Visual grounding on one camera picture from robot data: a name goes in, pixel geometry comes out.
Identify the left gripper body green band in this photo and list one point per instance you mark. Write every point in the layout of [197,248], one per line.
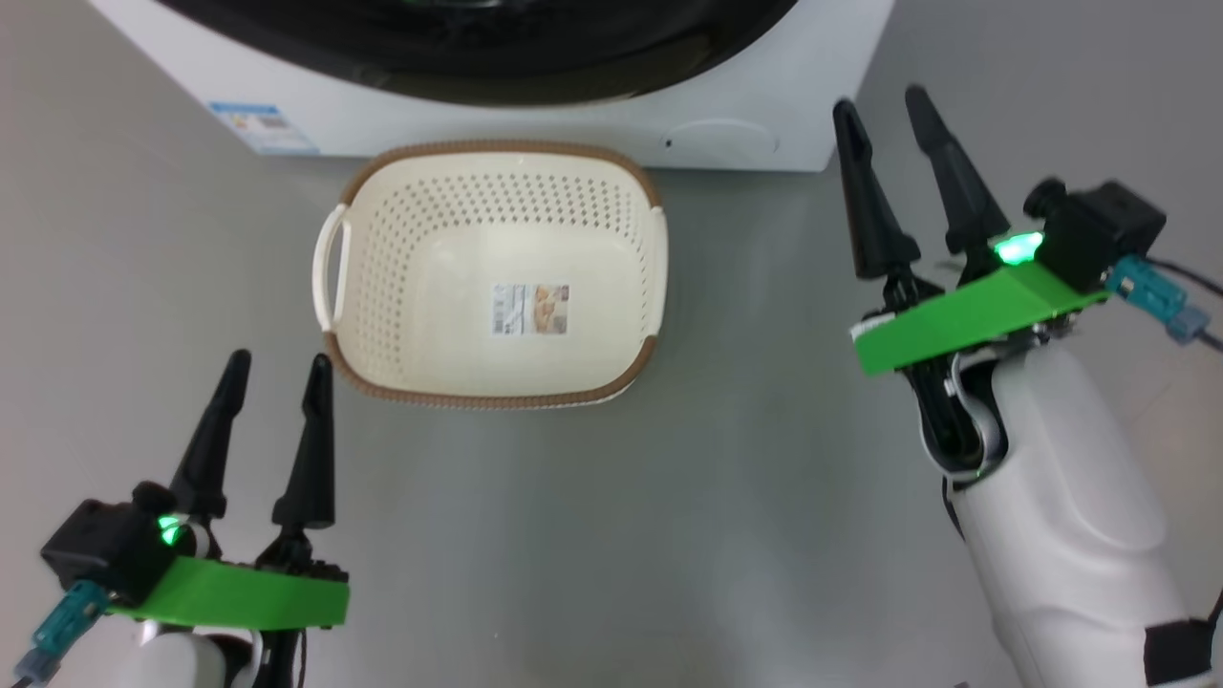
[239,594]

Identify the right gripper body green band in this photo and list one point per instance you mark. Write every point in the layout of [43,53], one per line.
[955,325]

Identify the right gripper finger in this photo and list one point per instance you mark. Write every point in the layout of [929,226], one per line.
[874,220]
[965,201]

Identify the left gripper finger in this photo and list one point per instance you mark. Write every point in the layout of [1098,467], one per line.
[215,440]
[311,459]

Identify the round glass washing machine door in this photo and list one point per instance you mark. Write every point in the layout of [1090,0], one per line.
[478,48]

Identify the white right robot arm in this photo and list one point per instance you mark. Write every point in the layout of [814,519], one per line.
[1070,535]

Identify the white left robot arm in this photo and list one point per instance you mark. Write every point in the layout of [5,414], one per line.
[177,664]

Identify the white front-load washing machine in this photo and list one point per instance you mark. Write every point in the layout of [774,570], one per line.
[764,105]

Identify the cream perforated laundry basket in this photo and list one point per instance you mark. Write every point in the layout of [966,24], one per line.
[459,220]

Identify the printed product label sticker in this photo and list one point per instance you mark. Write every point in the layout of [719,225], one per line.
[530,310]

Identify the blue energy label sticker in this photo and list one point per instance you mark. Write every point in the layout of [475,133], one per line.
[263,129]

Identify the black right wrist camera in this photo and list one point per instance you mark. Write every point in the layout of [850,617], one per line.
[1099,234]

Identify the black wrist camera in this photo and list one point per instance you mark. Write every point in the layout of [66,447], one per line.
[1099,234]
[105,549]

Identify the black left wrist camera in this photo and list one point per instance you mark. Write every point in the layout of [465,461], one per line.
[105,549]

